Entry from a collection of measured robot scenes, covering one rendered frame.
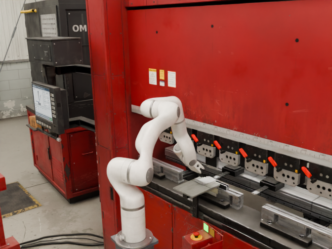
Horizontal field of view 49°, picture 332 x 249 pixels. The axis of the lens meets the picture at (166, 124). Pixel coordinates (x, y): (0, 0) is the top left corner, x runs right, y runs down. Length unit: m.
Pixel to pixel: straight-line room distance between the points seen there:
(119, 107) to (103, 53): 0.44
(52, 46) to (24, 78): 6.14
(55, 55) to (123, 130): 0.79
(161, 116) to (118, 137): 1.19
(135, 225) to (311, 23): 1.28
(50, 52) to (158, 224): 1.54
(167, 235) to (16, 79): 6.60
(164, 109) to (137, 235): 0.64
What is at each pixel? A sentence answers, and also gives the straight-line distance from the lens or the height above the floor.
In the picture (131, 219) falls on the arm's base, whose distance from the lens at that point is 1.82.
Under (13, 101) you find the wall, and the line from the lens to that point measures 8.93.
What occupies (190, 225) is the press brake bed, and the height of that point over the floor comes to 0.68.
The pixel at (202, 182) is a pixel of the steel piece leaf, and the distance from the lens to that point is 2.47.
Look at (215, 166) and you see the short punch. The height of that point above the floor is 1.11.
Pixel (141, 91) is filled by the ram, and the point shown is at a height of 1.53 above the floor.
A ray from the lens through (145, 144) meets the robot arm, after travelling 1.78.
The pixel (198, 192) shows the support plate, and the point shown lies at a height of 1.00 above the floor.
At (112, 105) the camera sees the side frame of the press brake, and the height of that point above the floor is 1.42.
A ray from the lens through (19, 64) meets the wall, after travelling 8.87.
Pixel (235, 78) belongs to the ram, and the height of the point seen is 1.72.
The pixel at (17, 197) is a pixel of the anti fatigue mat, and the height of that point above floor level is 0.01.
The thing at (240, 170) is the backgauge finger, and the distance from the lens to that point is 2.69.
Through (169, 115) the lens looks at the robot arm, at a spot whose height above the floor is 1.59.
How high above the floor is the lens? 2.05
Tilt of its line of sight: 16 degrees down
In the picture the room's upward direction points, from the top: 1 degrees counter-clockwise
